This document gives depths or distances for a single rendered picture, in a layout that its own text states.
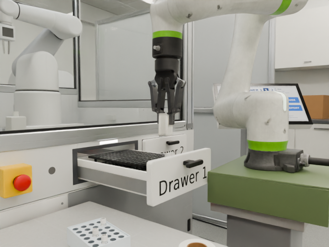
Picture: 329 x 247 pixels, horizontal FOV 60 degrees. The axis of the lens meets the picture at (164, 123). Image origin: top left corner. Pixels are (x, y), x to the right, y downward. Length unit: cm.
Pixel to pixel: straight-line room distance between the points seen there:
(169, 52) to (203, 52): 182
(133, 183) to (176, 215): 66
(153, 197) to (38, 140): 37
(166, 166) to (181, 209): 71
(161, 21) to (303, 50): 331
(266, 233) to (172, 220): 53
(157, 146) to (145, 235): 54
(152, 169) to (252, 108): 42
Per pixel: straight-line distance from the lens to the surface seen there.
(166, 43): 86
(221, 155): 259
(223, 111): 105
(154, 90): 91
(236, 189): 89
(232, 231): 102
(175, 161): 76
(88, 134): 96
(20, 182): 78
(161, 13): 87
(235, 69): 110
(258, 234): 99
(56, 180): 91
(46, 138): 88
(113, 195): 107
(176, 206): 139
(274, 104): 94
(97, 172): 87
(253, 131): 96
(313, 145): 367
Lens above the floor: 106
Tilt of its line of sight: 4 degrees down
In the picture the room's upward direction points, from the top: straight up
